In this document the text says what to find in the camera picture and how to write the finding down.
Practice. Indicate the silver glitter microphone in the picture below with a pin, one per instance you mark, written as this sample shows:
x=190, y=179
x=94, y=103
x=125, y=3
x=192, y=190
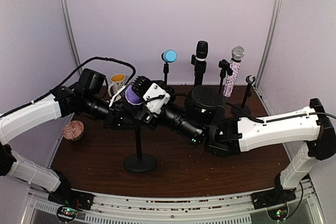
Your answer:
x=238, y=53

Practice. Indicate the aluminium corner frame post left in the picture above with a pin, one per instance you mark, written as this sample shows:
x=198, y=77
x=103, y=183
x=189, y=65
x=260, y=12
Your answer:
x=70, y=35

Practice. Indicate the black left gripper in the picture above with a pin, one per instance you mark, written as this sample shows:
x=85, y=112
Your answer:
x=115, y=116

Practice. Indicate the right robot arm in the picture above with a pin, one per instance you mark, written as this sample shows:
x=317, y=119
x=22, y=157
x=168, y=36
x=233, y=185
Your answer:
x=202, y=122

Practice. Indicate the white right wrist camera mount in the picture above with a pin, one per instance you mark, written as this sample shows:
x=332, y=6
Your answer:
x=155, y=98

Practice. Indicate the black stand with blue microphone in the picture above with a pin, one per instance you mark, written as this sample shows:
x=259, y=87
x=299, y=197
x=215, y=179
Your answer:
x=165, y=72

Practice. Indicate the white floral ceramic mug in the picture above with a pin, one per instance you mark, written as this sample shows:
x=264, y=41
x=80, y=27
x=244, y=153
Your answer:
x=117, y=81

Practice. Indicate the black stand with glitter microphone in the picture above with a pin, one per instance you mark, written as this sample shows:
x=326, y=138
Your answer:
x=225, y=70

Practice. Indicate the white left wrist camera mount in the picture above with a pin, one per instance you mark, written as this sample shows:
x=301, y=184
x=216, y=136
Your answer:
x=116, y=96

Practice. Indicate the black stand for purple microphone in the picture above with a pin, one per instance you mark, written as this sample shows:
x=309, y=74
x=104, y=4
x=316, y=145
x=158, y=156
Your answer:
x=139, y=162

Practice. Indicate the blue microphone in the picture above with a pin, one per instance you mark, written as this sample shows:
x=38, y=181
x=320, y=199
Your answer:
x=169, y=56

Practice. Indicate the aluminium corner frame post right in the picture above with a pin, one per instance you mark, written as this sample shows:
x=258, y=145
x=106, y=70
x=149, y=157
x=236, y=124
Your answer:
x=276, y=10

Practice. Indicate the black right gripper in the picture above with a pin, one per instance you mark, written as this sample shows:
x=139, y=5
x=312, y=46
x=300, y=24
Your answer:
x=147, y=120

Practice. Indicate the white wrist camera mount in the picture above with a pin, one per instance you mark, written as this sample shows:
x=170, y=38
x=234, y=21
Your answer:
x=116, y=96
x=155, y=98

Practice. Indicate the black microphone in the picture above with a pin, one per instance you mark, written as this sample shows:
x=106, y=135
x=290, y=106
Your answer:
x=202, y=50

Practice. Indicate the aluminium corner frame post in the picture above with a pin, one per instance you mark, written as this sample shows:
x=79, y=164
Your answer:
x=276, y=10
x=70, y=35

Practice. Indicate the purple microphone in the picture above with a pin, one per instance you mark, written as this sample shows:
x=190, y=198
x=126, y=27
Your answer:
x=132, y=97

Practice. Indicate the red patterned small bowl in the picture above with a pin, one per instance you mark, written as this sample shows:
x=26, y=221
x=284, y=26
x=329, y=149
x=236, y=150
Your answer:
x=73, y=131

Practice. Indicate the black stand for pink microphone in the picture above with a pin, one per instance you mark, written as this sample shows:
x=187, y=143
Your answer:
x=243, y=109

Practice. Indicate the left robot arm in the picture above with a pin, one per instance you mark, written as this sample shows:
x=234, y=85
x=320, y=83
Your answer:
x=27, y=139

